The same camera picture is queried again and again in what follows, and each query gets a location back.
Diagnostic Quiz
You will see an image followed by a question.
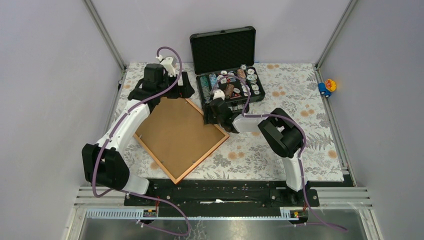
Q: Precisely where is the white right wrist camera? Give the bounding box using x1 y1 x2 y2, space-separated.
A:
213 89 226 101

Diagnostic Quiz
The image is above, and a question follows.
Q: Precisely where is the blue yellow toy car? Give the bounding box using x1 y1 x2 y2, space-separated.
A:
318 79 337 98

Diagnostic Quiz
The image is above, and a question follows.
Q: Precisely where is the black poker chip case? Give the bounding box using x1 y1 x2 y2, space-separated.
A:
189 26 266 111

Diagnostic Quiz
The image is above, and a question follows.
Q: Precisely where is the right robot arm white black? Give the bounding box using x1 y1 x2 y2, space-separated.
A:
205 98 311 208

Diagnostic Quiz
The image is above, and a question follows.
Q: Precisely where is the green poker chip stack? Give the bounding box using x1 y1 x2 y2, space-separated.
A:
200 76 211 102

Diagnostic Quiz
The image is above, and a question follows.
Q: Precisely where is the blue poker chip stack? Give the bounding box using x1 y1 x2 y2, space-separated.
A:
208 73 218 89

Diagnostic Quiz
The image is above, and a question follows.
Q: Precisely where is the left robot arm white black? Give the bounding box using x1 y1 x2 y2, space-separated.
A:
81 63 195 206

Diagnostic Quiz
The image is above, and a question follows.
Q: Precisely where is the pink poker chip stack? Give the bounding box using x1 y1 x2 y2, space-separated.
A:
236 68 247 81

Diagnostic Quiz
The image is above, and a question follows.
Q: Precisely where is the brown cardboard backing board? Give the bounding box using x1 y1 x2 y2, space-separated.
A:
135 97 226 180

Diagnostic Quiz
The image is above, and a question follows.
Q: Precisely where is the brown poker chip stack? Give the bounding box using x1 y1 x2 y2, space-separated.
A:
224 83 235 99

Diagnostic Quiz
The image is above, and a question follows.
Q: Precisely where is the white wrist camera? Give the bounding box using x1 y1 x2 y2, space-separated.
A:
213 89 226 101
156 54 177 77

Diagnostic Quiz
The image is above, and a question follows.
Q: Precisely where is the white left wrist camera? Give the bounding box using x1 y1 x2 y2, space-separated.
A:
156 54 177 77

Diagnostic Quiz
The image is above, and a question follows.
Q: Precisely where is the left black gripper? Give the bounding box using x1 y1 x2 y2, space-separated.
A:
157 71 195 99

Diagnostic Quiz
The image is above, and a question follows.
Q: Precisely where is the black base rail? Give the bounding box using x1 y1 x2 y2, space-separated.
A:
124 177 321 220

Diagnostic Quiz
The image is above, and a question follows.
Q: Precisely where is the orange wooden picture frame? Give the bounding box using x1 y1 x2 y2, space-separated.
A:
133 97 230 185

